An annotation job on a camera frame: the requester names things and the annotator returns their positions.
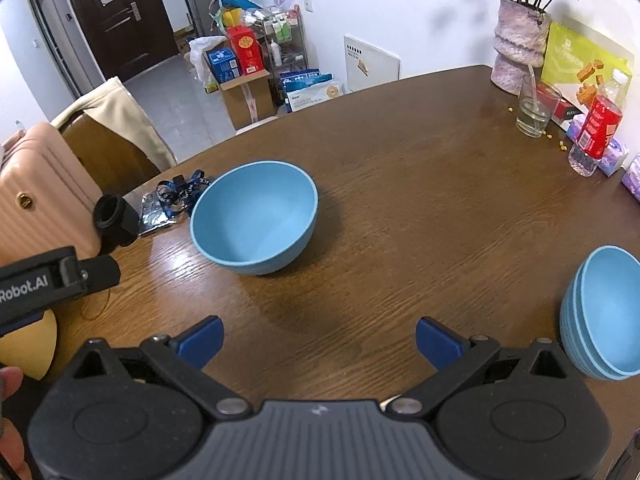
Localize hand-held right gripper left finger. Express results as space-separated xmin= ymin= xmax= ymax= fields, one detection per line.
xmin=67 ymin=315 xmax=253 ymax=420

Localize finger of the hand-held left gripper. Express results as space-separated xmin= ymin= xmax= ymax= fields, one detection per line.
xmin=75 ymin=254 xmax=122 ymax=295

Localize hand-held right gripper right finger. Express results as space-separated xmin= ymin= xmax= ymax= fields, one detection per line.
xmin=385 ymin=316 xmax=581 ymax=418

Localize person's left hand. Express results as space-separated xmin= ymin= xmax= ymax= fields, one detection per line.
xmin=0 ymin=366 xmax=26 ymax=478

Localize thin rubber band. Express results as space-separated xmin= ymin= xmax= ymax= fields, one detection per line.
xmin=80 ymin=290 xmax=115 ymax=321

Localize black cylindrical object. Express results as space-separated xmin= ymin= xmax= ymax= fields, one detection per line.
xmin=93 ymin=195 xmax=141 ymax=250

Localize yellow insulated jug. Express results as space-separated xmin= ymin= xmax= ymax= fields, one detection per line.
xmin=0 ymin=307 xmax=58 ymax=382

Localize silver foil packet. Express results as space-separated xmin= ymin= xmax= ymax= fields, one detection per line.
xmin=137 ymin=192 xmax=173 ymax=238

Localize pink suitcase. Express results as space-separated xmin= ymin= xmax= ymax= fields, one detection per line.
xmin=0 ymin=122 xmax=106 ymax=266

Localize wooden chair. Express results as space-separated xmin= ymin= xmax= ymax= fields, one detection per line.
xmin=60 ymin=110 xmax=161 ymax=196

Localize beige jacket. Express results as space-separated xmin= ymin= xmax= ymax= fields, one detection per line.
xmin=50 ymin=76 xmax=178 ymax=171

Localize cardboard box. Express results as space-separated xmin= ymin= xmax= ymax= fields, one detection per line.
xmin=217 ymin=71 xmax=276 ymax=131

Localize scattered corn kernels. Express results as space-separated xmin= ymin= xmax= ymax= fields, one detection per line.
xmin=505 ymin=105 xmax=568 ymax=153

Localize blue box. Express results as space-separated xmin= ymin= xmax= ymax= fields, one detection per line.
xmin=206 ymin=47 xmax=241 ymax=82

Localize white plastic bag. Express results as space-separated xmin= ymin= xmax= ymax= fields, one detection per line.
xmin=190 ymin=35 xmax=228 ymax=86

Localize clear drinking glass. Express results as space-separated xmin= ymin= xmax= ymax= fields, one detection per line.
xmin=515 ymin=75 xmax=563 ymax=138

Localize dark brown door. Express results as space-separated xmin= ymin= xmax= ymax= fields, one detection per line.
xmin=62 ymin=0 xmax=173 ymax=83

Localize purple tissue pack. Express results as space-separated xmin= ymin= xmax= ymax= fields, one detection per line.
xmin=566 ymin=114 xmax=630 ymax=177
xmin=621 ymin=152 xmax=640 ymax=198

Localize small red carton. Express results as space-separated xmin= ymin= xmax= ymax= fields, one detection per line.
xmin=550 ymin=97 xmax=586 ymax=126

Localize red box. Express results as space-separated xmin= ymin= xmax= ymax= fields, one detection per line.
xmin=226 ymin=26 xmax=264 ymax=76

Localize red label water bottle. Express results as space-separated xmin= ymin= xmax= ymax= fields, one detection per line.
xmin=568 ymin=69 xmax=630 ymax=178

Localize white straw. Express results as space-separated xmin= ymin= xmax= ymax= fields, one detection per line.
xmin=527 ymin=62 xmax=542 ymax=116

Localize pink textured vase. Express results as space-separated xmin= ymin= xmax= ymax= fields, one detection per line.
xmin=490 ymin=0 xmax=552 ymax=96

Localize green paper bag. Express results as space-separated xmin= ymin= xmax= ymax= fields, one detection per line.
xmin=541 ymin=22 xmax=633 ymax=106

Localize wire storage rack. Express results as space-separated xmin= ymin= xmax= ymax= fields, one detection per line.
xmin=260 ymin=7 xmax=308 ymax=78

